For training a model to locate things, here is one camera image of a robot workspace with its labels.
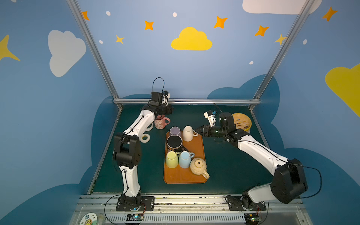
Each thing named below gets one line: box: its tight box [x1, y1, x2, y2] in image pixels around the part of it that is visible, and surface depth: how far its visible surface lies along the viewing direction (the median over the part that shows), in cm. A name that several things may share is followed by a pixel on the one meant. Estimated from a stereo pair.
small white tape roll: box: [139, 133, 151, 144], surface depth 103 cm
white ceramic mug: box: [182, 125, 199, 143], surface depth 97 cm
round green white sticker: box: [79, 211, 98, 225], surface depth 64 cm
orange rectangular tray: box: [163, 125, 210, 185], surface depth 86 cm
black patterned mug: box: [166, 134, 188, 153], surface depth 88 cm
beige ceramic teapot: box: [189, 157, 210, 180], surface depth 82 cm
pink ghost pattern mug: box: [153, 114, 171, 130], surface depth 102 cm
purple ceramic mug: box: [169, 126, 181, 137], surface depth 97 cm
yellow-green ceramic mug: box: [165, 150, 181, 169], surface depth 84 cm
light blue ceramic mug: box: [178, 150, 195, 169], surface depth 85 cm
